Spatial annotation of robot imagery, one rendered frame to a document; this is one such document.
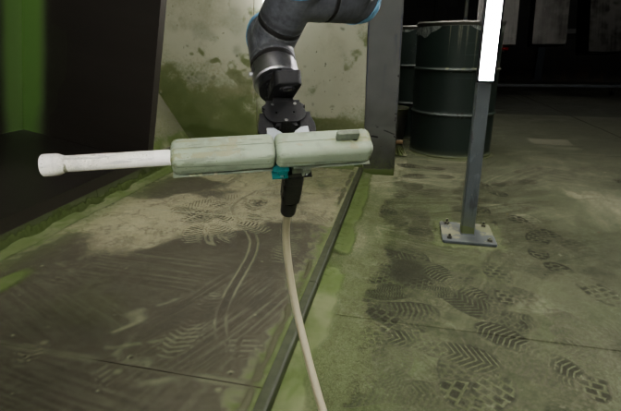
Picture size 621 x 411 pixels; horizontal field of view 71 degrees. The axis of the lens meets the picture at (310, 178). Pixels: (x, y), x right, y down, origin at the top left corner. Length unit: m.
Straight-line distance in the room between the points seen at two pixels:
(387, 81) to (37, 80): 1.78
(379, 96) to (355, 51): 0.28
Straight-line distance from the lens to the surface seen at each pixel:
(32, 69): 1.26
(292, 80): 0.71
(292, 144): 0.67
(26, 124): 1.30
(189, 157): 0.65
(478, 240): 1.81
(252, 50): 0.88
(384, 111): 2.53
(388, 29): 2.51
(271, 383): 1.03
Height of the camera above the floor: 0.73
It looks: 17 degrees down
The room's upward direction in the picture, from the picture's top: straight up
